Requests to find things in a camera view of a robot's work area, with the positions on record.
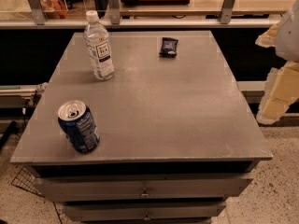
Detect middle grey shelf bracket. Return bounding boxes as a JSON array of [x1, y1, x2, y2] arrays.
[[108, 0, 121, 25]]

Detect black wire grid rack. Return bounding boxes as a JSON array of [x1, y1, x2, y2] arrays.
[[11, 167, 42, 197]]

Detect metal shelf rail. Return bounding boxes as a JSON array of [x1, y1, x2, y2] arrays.
[[0, 18, 279, 30]]

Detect dark blue snack packet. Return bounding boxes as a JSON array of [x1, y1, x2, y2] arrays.
[[160, 37, 178, 58]]

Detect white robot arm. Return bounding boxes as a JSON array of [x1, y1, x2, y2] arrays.
[[255, 0, 299, 125]]

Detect right grey shelf bracket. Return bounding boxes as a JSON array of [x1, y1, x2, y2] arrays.
[[218, 0, 235, 24]]

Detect upper grey drawer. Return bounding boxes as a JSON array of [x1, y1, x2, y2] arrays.
[[34, 173, 252, 202]]

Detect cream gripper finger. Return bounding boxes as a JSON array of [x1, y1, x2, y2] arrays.
[[255, 24, 278, 48], [256, 62, 299, 125]]

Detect left grey shelf bracket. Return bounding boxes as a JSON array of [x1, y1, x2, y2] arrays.
[[27, 0, 47, 25]]

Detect lower grey drawer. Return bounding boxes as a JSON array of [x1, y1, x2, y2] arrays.
[[64, 202, 226, 222]]

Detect orange snack bag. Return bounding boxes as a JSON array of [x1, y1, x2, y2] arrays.
[[39, 0, 67, 19]]

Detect grey shelf bracket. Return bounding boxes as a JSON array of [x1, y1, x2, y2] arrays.
[[27, 0, 47, 25], [218, 0, 235, 24], [108, 0, 121, 25]]

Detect grey drawer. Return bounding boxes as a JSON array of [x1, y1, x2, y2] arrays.
[[34, 173, 252, 202], [64, 202, 226, 222]]

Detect grey cabinet with drawers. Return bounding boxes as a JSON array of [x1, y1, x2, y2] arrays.
[[12, 31, 272, 224]]

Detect blue soda can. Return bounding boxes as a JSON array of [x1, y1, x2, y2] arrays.
[[57, 100, 100, 154]]

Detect clear plastic water bottle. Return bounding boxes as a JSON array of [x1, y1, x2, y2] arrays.
[[84, 10, 114, 80]]

